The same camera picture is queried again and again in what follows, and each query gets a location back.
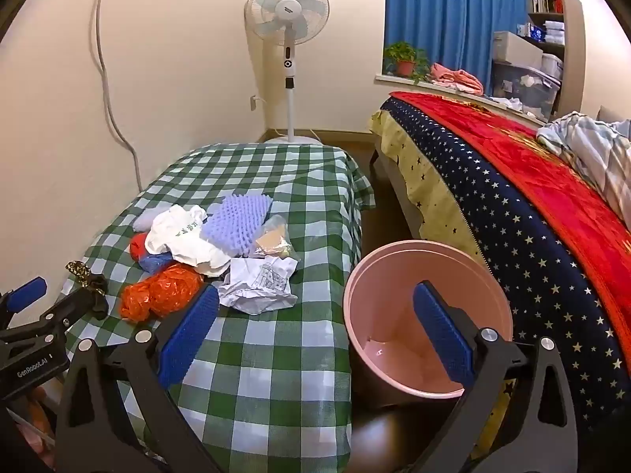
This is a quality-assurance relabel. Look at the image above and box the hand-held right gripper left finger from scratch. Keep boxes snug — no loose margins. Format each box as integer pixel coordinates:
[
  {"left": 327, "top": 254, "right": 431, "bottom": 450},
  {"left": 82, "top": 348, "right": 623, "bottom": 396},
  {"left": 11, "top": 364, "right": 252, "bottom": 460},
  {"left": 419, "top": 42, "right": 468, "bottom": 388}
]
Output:
[{"left": 54, "top": 283, "right": 222, "bottom": 473}]

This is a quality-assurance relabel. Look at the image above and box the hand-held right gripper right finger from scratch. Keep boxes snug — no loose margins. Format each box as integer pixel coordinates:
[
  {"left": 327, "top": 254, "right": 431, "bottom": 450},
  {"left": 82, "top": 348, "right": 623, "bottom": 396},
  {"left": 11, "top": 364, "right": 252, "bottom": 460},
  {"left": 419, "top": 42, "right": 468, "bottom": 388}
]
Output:
[{"left": 413, "top": 281, "right": 580, "bottom": 473}]

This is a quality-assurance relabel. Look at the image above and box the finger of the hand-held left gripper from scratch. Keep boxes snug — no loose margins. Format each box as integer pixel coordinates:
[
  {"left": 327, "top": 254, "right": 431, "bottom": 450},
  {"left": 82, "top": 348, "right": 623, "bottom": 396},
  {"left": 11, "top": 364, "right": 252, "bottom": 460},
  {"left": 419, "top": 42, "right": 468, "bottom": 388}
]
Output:
[
  {"left": 0, "top": 277, "right": 49, "bottom": 328},
  {"left": 0, "top": 287, "right": 109, "bottom": 356}
]

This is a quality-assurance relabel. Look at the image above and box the black gold-patterned wrapper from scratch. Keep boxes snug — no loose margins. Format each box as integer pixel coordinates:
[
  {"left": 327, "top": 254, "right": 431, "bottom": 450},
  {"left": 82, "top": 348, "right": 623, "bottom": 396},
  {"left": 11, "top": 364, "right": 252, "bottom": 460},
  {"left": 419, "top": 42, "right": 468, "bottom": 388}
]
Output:
[{"left": 65, "top": 260, "right": 109, "bottom": 299}]

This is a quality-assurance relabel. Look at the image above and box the pink plastic bin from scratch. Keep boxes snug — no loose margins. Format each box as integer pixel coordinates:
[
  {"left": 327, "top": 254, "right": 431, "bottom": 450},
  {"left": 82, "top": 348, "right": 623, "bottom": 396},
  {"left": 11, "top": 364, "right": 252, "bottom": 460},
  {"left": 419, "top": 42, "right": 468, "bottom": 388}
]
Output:
[{"left": 344, "top": 240, "right": 514, "bottom": 400}]

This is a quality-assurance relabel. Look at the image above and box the orange-red plastic bag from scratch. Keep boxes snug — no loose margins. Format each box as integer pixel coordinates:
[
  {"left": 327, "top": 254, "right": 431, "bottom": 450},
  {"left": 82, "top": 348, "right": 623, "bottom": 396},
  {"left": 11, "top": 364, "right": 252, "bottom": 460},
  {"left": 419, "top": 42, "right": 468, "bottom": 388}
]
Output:
[{"left": 119, "top": 263, "right": 205, "bottom": 325}]

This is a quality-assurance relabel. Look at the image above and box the printed paper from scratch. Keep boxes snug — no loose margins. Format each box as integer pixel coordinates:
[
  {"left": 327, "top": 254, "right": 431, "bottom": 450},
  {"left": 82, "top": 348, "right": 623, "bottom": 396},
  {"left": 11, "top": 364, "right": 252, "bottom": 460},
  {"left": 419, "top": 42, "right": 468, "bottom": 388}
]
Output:
[{"left": 212, "top": 255, "right": 299, "bottom": 315}]

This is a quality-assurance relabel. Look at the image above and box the white paper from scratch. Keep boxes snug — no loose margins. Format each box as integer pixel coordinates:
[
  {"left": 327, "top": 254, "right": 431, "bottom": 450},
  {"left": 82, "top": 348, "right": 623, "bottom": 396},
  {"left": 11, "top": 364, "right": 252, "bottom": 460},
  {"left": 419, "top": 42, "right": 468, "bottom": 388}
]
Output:
[{"left": 144, "top": 204, "right": 232, "bottom": 277}]

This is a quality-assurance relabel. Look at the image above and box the small red plastic bag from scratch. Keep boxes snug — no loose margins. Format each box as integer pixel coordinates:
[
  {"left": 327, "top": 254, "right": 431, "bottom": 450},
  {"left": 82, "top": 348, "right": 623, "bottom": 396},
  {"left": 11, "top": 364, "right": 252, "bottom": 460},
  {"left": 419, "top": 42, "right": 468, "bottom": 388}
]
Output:
[{"left": 129, "top": 231, "right": 151, "bottom": 262}]

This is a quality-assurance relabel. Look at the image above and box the purple foam net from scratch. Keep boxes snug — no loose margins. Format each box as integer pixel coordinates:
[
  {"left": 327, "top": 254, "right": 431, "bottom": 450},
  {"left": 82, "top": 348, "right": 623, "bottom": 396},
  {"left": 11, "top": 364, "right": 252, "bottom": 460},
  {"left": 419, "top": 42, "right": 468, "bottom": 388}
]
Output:
[{"left": 200, "top": 193, "right": 274, "bottom": 257}]

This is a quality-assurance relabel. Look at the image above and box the white foam net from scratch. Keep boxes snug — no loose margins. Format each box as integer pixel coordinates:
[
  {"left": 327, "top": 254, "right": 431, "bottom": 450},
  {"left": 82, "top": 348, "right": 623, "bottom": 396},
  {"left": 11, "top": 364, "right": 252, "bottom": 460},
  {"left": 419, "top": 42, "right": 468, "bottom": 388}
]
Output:
[{"left": 132, "top": 206, "right": 163, "bottom": 232}]

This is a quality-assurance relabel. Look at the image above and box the clear plastic bag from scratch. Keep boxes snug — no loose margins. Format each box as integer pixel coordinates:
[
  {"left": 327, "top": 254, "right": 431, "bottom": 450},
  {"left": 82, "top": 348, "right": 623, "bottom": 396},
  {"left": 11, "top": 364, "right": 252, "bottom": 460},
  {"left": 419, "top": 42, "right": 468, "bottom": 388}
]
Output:
[{"left": 254, "top": 214, "right": 301, "bottom": 262}]

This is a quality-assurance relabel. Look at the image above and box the green checked tablecloth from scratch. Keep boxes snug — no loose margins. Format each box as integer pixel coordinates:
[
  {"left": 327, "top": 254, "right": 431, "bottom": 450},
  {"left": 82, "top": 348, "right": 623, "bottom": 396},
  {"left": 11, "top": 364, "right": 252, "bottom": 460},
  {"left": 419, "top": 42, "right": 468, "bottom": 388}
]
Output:
[{"left": 52, "top": 143, "right": 375, "bottom": 473}]

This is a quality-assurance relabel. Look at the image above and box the navy star-patterned sheet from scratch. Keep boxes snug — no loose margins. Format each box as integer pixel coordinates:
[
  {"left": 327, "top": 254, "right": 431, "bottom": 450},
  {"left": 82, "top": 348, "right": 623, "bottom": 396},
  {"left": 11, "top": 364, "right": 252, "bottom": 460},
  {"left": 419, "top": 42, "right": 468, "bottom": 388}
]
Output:
[{"left": 379, "top": 96, "right": 631, "bottom": 429}]

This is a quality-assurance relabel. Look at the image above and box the yellow star-patterned sheet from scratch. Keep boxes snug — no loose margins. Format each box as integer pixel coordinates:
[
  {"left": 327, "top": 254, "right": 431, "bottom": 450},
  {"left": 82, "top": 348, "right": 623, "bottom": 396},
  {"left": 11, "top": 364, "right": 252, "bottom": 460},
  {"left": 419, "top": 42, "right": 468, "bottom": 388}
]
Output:
[{"left": 370, "top": 108, "right": 518, "bottom": 459}]

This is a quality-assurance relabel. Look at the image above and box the red blanket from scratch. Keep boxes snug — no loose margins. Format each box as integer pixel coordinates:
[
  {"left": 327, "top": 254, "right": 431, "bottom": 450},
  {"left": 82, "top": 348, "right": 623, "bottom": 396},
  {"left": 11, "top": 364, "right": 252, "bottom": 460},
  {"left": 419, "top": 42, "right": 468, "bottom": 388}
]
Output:
[{"left": 389, "top": 91, "right": 631, "bottom": 316}]

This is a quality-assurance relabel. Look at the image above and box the striped duvet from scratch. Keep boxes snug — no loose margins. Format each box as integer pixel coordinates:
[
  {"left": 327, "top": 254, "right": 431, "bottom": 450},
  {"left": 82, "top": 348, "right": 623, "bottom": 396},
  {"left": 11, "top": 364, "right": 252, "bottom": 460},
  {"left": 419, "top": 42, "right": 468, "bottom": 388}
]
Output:
[{"left": 536, "top": 112, "right": 631, "bottom": 222}]

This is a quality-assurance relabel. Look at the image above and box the pink cloth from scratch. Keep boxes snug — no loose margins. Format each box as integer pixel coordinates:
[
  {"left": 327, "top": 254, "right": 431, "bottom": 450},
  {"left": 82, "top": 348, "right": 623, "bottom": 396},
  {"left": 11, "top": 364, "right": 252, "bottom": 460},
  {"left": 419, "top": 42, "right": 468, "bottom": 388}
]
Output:
[{"left": 428, "top": 63, "right": 485, "bottom": 94}]

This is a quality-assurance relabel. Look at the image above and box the clear plastic storage box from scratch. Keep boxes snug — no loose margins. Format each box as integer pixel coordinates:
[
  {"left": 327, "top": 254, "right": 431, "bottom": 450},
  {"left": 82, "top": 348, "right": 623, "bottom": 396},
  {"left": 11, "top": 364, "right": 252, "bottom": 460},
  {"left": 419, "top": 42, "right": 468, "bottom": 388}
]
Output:
[{"left": 490, "top": 60, "right": 562, "bottom": 121}]

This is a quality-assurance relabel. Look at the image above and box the potted green plant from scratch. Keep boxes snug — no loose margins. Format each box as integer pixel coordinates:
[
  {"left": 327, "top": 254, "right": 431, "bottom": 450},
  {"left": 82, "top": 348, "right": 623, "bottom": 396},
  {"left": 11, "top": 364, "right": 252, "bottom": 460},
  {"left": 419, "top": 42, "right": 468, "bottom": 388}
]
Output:
[{"left": 383, "top": 42, "right": 431, "bottom": 84}]

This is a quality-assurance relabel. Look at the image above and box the white plastic tub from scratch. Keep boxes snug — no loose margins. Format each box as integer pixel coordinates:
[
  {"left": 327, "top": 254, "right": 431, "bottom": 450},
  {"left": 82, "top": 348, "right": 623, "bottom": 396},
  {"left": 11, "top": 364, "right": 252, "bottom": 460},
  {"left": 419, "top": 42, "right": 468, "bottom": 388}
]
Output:
[{"left": 541, "top": 53, "right": 564, "bottom": 80}]

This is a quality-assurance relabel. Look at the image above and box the beige box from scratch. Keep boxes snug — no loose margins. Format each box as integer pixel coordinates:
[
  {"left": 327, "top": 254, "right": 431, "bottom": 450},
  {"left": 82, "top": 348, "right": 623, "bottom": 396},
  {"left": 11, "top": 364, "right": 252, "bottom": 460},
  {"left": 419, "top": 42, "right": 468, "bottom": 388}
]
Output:
[{"left": 493, "top": 31, "right": 544, "bottom": 71}]

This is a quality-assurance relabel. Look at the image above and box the blue curtain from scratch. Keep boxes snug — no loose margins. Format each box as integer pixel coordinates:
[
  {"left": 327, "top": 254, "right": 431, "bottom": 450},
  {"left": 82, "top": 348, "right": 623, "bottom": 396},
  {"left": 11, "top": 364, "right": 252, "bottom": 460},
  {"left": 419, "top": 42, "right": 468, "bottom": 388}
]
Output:
[{"left": 385, "top": 0, "right": 528, "bottom": 90}]

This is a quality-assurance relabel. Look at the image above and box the wooden bookshelf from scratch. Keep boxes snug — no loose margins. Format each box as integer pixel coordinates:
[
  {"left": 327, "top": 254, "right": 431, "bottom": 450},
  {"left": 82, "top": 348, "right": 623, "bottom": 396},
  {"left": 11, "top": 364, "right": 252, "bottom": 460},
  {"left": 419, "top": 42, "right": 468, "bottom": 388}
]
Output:
[{"left": 525, "top": 0, "right": 568, "bottom": 60}]

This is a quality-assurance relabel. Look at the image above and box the white standing fan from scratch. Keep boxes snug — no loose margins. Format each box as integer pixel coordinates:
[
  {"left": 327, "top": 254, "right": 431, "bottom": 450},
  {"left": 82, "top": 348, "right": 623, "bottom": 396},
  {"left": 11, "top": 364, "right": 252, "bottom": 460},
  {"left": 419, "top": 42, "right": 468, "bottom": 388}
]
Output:
[{"left": 244, "top": 0, "right": 330, "bottom": 146}]

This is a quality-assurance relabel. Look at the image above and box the grey wall cable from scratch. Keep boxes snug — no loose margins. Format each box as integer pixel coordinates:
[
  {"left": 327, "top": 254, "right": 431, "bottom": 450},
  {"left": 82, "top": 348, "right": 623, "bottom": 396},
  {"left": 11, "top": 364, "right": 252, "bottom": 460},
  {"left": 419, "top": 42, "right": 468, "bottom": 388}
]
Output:
[{"left": 91, "top": 0, "right": 144, "bottom": 193}]

